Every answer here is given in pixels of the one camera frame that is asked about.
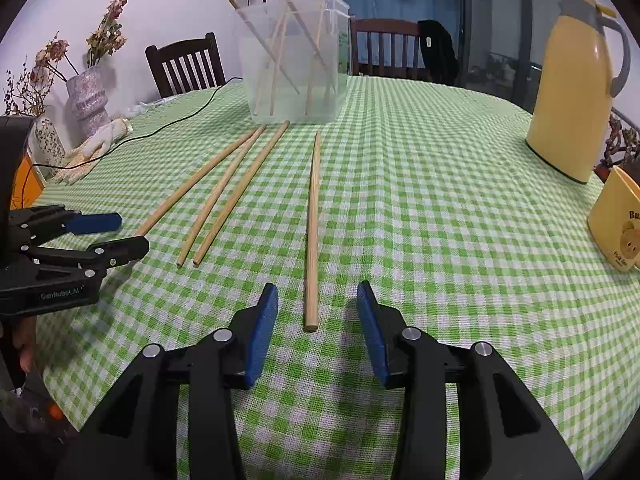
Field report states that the pink textured vase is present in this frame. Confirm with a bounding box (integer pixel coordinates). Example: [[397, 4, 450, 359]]
[[65, 65, 117, 138]]

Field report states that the dried twig bunch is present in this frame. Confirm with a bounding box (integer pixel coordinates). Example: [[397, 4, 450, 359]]
[[2, 32, 71, 118]]

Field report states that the person's left hand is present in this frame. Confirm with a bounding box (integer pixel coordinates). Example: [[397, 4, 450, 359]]
[[10, 316, 38, 376]]

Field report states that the dark wooden chair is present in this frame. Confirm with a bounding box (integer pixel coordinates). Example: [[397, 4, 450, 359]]
[[350, 16, 426, 81], [145, 32, 227, 100]]

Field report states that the yellow thermos jug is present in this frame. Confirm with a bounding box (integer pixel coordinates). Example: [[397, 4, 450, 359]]
[[525, 0, 632, 184]]

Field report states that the beige knit glove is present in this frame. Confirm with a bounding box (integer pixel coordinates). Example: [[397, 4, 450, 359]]
[[52, 117, 135, 184]]

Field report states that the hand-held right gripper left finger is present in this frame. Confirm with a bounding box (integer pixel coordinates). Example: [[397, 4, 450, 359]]
[[55, 282, 279, 480]]

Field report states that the bunch of wooden chopsticks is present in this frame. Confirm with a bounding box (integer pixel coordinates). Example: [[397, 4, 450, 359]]
[[226, 0, 343, 116]]

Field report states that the black garment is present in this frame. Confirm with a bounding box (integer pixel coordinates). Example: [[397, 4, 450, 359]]
[[417, 20, 460, 87]]

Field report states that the black cable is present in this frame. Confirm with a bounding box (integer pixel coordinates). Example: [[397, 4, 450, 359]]
[[10, 77, 242, 211]]

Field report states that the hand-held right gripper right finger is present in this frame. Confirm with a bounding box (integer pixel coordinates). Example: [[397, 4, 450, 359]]
[[356, 280, 583, 480]]

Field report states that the black framed sliding door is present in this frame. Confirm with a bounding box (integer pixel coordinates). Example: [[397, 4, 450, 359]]
[[322, 0, 576, 111]]

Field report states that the small floral vase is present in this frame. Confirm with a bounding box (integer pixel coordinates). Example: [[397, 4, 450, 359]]
[[31, 116, 67, 161]]

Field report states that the wooden chopstick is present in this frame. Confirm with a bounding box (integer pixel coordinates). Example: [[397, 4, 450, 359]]
[[176, 125, 267, 268], [304, 132, 322, 333], [193, 120, 291, 267], [134, 129, 257, 237]]

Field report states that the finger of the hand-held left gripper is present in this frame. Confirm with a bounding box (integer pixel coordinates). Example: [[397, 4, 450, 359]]
[[7, 205, 124, 250], [20, 235, 151, 282]]

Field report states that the clear plastic container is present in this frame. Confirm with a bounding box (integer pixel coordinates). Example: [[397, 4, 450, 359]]
[[235, 0, 351, 127]]

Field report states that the green checked tablecloth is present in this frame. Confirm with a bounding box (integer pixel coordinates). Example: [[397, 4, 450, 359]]
[[30, 75, 640, 480]]

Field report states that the yellow mug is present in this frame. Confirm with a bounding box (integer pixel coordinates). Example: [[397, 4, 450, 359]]
[[586, 165, 640, 274]]

